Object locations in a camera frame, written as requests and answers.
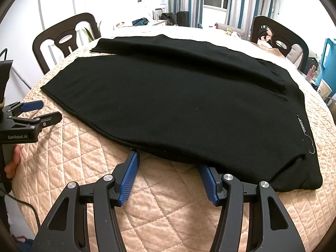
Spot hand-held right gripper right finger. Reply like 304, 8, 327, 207
197, 164, 298, 252

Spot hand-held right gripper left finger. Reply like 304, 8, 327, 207
31, 149, 140, 252

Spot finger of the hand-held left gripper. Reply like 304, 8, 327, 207
12, 112, 63, 137
3, 100, 44, 117

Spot black pants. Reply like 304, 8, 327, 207
41, 34, 323, 193

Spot person's left hand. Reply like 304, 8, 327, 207
5, 146, 21, 179

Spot peach quilted blanket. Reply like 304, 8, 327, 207
12, 25, 336, 252

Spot green potted plant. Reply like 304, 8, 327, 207
81, 21, 101, 42

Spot dark wooden chair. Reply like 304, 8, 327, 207
32, 13, 101, 74
249, 16, 310, 74

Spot white paper cup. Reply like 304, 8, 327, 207
316, 80, 333, 100

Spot pink bottle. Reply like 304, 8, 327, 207
306, 67, 317, 83

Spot black bag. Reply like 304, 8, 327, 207
161, 13, 179, 26

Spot teal thermos jug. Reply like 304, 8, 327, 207
315, 38, 336, 84

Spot striped curtain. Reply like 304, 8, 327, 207
169, 0, 205, 27
226, 0, 275, 41

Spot black cable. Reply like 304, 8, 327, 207
0, 192, 41, 229

